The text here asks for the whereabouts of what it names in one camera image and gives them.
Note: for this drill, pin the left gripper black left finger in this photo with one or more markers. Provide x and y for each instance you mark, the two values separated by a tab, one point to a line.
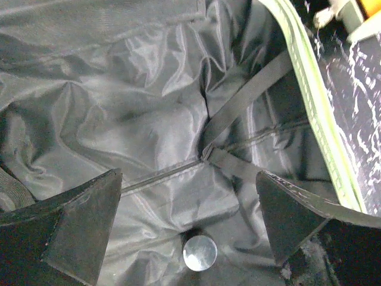
61	240

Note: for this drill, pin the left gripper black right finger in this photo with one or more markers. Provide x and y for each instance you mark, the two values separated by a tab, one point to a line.
316	241

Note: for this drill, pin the green hard-shell suitcase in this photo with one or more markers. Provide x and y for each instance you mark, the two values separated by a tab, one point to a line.
190	100

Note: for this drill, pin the white cylindrical drawer cabinet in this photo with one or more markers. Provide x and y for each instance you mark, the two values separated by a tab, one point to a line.
361	19

